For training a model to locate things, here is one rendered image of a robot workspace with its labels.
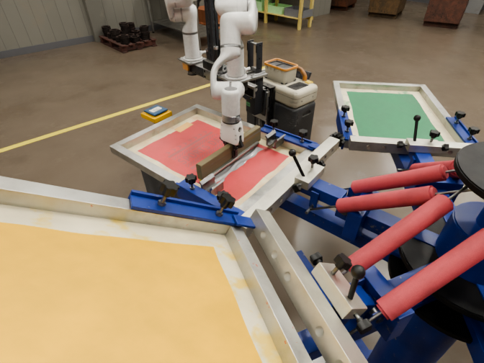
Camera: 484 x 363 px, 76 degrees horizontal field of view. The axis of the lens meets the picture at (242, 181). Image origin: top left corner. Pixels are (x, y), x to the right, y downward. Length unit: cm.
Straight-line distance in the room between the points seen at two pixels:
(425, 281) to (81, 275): 69
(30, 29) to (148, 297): 728
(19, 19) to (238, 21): 655
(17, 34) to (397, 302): 749
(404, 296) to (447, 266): 11
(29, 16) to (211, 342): 737
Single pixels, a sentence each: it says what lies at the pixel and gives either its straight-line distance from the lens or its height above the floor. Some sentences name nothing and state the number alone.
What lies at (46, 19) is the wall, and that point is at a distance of 773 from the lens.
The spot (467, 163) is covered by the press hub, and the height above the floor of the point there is 132.
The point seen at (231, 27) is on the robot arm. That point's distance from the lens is 135.
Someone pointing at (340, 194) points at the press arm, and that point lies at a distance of 115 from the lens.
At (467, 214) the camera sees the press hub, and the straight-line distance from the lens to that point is 107.
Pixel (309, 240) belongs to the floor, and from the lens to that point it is 236.
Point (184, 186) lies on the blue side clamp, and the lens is 121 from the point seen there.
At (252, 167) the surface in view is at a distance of 138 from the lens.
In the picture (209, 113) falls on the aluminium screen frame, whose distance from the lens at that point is 178.
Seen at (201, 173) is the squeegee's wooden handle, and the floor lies 102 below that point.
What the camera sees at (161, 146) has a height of 95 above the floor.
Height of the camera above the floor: 177
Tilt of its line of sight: 39 degrees down
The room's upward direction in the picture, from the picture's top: 1 degrees counter-clockwise
